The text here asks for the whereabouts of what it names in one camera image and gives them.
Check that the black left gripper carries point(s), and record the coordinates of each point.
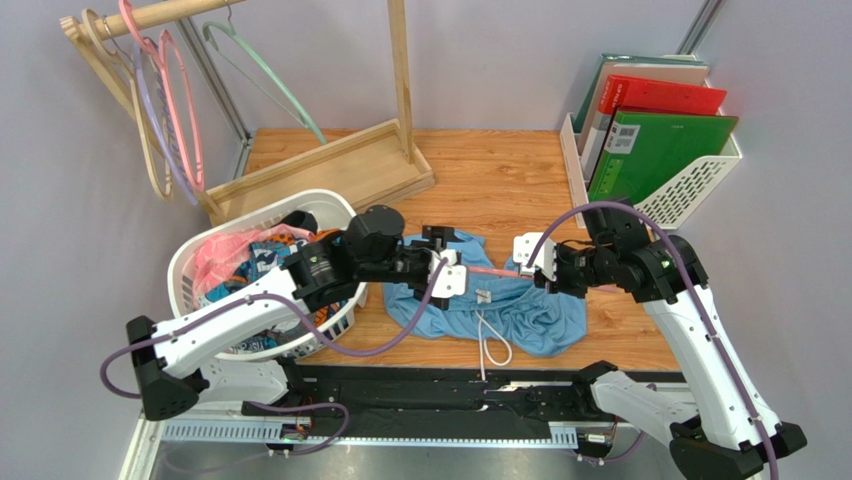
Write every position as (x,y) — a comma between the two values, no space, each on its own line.
(438,237)

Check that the pink plastic hanger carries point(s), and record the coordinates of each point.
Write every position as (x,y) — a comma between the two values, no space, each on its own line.
(504,273)

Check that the light blue shorts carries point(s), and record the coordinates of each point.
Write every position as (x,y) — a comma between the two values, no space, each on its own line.
(541,324)

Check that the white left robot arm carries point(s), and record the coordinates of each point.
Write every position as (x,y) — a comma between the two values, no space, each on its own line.
(175,361)

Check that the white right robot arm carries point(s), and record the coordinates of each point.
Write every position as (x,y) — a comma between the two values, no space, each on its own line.
(730,431)

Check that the mint green hanger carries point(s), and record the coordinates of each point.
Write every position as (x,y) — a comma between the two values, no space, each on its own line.
(234,50)

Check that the lilac hanger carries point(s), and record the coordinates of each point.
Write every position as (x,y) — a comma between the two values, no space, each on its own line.
(152,95)

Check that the pink hanger on rack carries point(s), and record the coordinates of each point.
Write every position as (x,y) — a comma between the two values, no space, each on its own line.
(169,62)

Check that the beige wooden hanger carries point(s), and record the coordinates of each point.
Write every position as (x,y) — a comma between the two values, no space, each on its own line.
(159,172)

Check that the wooden clothes rack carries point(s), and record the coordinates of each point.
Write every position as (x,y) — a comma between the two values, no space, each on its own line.
(377,165)

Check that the white laundry basket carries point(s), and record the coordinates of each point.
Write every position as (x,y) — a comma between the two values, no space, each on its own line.
(313,210)

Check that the white file organizer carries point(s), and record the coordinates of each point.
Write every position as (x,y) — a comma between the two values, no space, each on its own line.
(674,202)

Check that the patterned blue orange garment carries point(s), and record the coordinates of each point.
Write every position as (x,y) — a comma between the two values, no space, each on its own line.
(281,334)

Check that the red clip file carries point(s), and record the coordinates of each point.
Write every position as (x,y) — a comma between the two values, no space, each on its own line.
(645,94)

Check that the pink garment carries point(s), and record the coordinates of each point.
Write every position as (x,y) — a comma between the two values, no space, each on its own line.
(226,263)

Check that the beige folder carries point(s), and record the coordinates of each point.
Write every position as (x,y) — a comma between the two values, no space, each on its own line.
(692,74)

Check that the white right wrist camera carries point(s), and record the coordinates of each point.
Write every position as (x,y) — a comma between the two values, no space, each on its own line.
(534,253)

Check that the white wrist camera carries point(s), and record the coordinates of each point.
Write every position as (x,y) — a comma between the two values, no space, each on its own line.
(534,253)
(448,276)

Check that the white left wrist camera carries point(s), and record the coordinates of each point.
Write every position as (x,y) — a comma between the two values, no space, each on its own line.
(448,276)

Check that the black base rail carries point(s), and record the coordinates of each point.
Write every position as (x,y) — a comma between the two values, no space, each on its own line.
(437,403)

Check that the aluminium corner post right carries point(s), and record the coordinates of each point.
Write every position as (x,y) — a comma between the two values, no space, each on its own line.
(700,26)

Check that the aluminium corner post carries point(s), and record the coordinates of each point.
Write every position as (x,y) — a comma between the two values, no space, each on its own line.
(191,35)
(700,26)

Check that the aluminium corner post left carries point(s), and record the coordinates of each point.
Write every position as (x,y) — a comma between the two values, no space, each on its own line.
(191,35)

